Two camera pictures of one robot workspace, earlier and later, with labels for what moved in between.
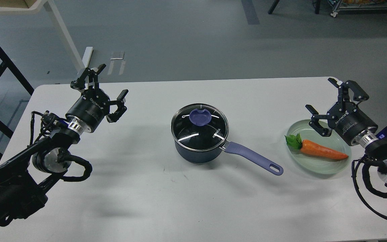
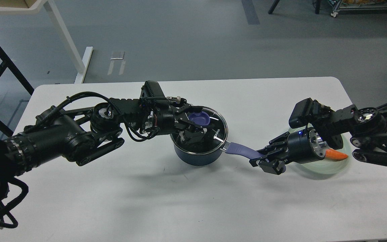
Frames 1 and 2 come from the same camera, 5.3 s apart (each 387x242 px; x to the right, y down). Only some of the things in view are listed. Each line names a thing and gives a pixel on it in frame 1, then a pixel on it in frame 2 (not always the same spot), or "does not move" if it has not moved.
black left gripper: [89, 110] -> [165, 122]
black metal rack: [6, 64] does not move
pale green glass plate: [313, 164] does not move
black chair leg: [273, 6] does not move
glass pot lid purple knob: [200, 117] does not move
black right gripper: [350, 119] -> [303, 147]
